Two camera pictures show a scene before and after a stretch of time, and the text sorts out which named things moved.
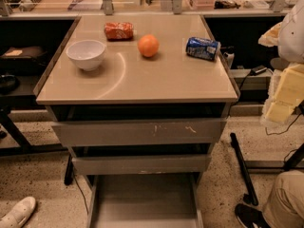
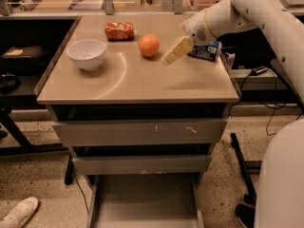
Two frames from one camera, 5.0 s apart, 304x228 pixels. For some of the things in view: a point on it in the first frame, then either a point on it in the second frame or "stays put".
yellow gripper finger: x=290 y=89 -> x=199 y=32
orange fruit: x=148 y=45 stays put
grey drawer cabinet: x=140 y=102 stays put
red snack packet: x=119 y=31 stays put
